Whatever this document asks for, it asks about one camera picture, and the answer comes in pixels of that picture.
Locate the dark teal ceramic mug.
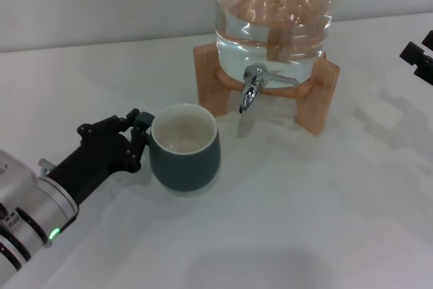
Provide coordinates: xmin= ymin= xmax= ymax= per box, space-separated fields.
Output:
xmin=134 ymin=102 xmax=222 ymax=196

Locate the chrome faucet tap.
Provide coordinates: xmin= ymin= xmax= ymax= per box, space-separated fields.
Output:
xmin=238 ymin=63 xmax=300 ymax=114

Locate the glass water dispenser jar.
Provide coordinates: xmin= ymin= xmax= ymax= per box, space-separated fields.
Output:
xmin=213 ymin=0 xmax=336 ymax=85

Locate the wooden dispenser stand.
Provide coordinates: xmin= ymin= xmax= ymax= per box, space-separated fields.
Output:
xmin=193 ymin=44 xmax=340 ymax=137

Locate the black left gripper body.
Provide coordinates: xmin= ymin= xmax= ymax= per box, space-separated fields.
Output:
xmin=45 ymin=129 xmax=132 ymax=207

